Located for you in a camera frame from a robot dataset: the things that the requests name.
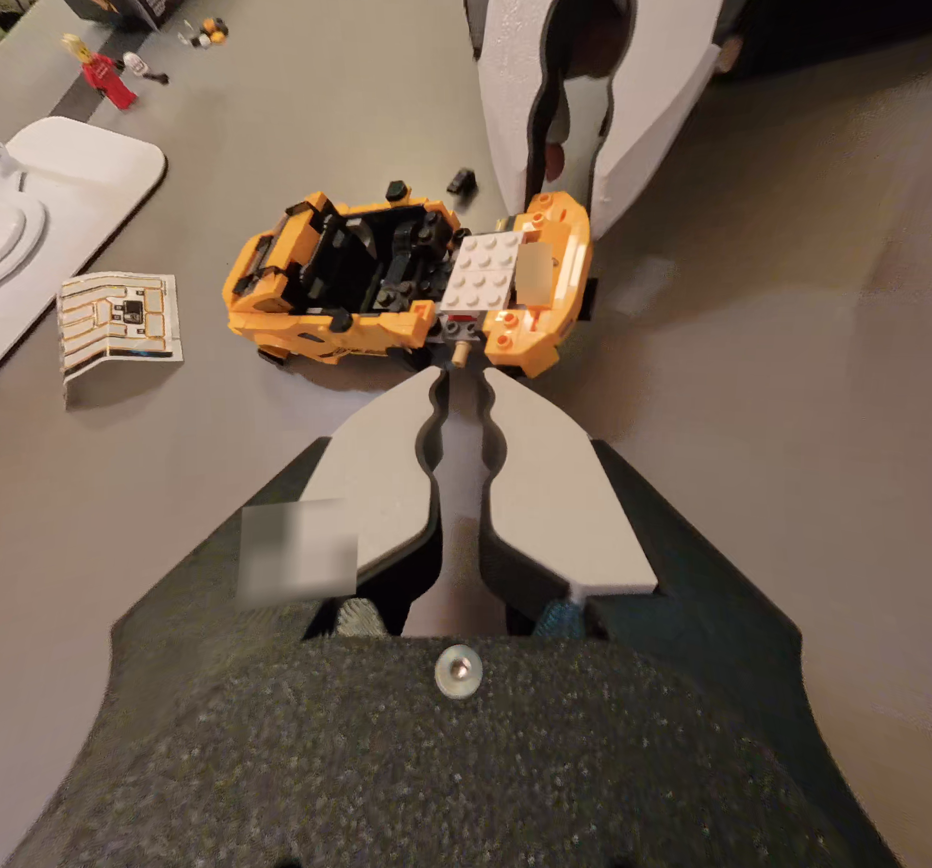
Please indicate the red lego minifigure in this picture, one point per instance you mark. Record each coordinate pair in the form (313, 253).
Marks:
(105, 74)

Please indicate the orange lego car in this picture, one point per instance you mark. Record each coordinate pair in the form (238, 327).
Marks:
(277, 314)

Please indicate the small orange black lego piece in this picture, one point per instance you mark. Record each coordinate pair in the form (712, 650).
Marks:
(215, 27)

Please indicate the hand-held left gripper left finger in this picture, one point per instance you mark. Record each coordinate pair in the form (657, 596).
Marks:
(386, 460)

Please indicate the person's right hand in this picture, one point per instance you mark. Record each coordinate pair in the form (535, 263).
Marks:
(555, 161)

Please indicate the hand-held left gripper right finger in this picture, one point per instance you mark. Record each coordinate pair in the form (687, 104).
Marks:
(568, 504)

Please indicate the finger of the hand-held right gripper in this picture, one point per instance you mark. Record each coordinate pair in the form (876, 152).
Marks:
(670, 45)
(510, 45)

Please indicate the white book stand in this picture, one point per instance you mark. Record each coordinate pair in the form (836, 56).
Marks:
(18, 227)

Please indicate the white rounded base board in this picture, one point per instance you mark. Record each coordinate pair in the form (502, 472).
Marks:
(87, 169)

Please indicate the white sticker sheet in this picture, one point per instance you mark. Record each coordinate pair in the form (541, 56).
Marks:
(116, 344)

